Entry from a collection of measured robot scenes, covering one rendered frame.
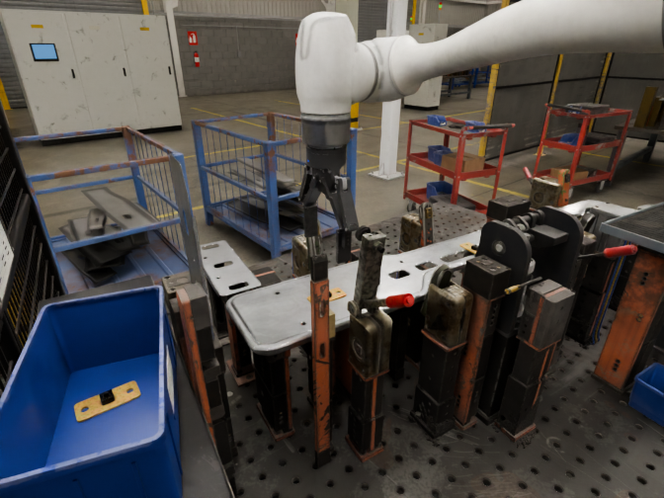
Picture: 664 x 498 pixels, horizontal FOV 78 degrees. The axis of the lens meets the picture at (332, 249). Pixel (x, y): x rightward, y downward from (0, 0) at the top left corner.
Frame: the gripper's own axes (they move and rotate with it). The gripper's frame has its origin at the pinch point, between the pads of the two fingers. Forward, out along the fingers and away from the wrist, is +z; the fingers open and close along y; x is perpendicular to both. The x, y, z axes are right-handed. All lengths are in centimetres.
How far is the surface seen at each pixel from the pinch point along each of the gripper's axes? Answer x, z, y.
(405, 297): 0.4, -1.3, -25.8
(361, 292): 1.7, 3.0, -15.6
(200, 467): 34.8, 10.4, -29.6
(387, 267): -20.2, 13.2, 4.2
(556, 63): -551, -17, 317
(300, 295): 4.7, 13.3, 3.4
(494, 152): -428, 89, 297
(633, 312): -65, 20, -33
